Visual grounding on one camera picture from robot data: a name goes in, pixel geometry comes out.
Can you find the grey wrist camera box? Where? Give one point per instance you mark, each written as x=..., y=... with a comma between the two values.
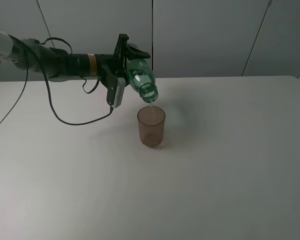
x=115, y=90

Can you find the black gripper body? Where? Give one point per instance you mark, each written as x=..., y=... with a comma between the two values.
x=116, y=62

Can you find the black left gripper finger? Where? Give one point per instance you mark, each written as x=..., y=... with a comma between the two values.
x=133, y=53

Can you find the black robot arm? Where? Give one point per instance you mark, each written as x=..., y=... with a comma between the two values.
x=59, y=65

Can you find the green transparent plastic bottle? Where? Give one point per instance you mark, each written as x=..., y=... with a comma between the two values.
x=141, y=78

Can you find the pink translucent plastic cup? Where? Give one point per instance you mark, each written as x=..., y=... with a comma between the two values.
x=151, y=125

